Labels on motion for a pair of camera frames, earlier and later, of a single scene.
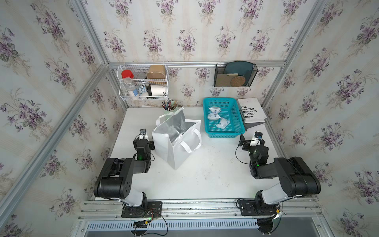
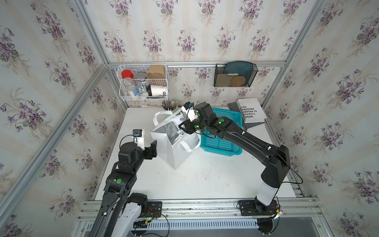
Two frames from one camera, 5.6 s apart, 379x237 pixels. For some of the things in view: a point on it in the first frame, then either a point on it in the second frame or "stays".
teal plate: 238,68 stays
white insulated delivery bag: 176,137 stays
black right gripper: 246,142 -> 187,127
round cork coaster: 237,81 stays
